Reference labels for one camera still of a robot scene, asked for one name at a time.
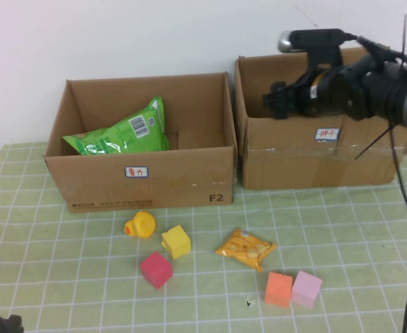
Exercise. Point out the yellow cracker snack packet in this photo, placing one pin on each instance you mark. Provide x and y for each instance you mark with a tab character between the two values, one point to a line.
244	249

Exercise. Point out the yellow foam cube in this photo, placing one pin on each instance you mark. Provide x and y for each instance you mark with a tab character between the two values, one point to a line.
177	243

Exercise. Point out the taped cardboard box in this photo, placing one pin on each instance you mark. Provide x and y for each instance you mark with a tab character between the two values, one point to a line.
293	166

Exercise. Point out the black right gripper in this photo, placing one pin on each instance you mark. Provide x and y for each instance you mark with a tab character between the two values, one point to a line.
335	92

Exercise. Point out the pink foam cube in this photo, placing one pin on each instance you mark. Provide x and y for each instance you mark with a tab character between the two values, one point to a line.
306	289

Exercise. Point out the orange foam cube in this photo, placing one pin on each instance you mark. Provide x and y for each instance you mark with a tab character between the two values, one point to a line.
277	289

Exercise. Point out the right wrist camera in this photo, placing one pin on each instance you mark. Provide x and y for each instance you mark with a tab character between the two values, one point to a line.
314	38

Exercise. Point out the cardboard box with F2 print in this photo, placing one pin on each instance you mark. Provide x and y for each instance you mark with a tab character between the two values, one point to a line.
175	180

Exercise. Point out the yellow rubber duck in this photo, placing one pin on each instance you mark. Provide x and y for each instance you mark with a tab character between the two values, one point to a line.
142	225

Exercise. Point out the green chips bag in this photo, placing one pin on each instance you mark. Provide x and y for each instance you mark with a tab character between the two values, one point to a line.
127	135

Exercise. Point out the red foam cube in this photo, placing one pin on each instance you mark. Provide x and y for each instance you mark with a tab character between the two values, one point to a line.
156	270

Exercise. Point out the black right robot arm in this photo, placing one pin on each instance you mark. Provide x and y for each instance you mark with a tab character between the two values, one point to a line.
397	90

